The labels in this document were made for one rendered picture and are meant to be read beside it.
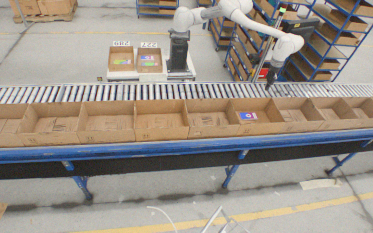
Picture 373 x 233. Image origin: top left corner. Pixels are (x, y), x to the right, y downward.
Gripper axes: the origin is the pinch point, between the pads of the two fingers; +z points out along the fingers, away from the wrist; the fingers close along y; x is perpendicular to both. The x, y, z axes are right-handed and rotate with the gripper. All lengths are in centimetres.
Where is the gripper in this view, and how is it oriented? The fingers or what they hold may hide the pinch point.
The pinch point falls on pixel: (267, 86)
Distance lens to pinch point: 178.3
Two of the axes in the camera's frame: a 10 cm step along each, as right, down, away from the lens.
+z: -0.3, 6.7, 7.4
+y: 1.2, 7.4, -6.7
